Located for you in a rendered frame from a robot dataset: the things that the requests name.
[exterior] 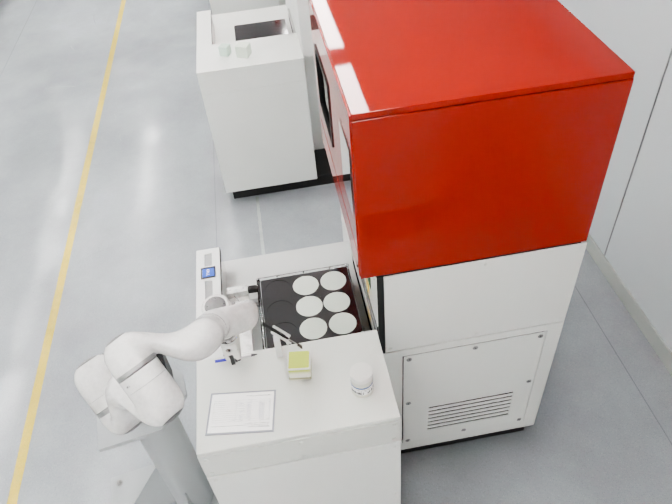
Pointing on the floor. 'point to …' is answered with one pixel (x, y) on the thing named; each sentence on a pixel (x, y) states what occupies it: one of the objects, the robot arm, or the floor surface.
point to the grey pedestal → (141, 483)
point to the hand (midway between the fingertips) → (234, 355)
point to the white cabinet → (319, 479)
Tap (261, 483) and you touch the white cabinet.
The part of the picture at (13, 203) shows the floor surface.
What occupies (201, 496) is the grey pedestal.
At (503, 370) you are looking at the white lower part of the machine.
